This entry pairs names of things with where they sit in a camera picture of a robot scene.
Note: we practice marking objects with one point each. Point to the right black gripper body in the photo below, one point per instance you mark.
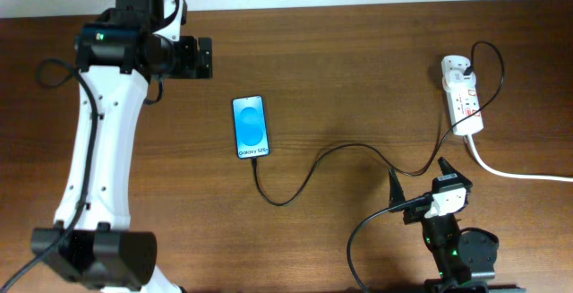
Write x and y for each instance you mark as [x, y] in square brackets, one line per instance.
[421, 210]

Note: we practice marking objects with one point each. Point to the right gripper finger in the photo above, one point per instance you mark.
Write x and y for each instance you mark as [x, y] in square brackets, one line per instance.
[445, 167]
[396, 193]

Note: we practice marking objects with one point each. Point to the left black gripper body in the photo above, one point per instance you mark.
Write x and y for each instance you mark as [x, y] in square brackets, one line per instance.
[184, 63]

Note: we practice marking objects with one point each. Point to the blue Galaxy smartphone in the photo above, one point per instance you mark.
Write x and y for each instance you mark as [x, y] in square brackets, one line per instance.
[251, 133]

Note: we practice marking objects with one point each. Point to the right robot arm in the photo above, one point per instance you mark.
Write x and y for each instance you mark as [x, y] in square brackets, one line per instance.
[464, 257]

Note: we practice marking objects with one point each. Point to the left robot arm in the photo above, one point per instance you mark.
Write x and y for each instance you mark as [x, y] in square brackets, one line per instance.
[118, 56]

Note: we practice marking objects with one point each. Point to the white USB charger adapter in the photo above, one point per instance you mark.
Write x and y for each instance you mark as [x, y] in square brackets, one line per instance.
[454, 74]

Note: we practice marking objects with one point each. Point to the white power strip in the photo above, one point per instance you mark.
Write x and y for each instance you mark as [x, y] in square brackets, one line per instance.
[463, 106]

